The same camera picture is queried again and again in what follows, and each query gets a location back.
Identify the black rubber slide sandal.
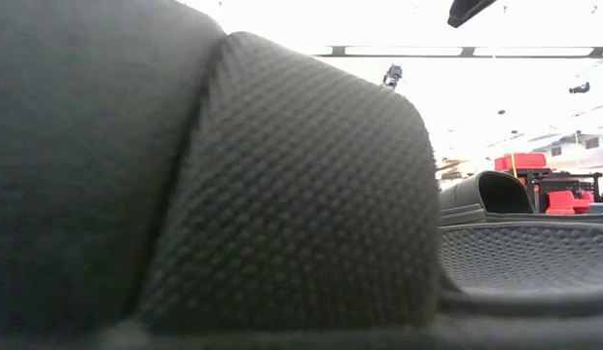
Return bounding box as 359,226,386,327
437,169,603,226
0,0,603,350

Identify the red storage bin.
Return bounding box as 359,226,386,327
494,152,549,172
546,190,594,216

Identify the overhead rig camera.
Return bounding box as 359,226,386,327
381,62,405,91

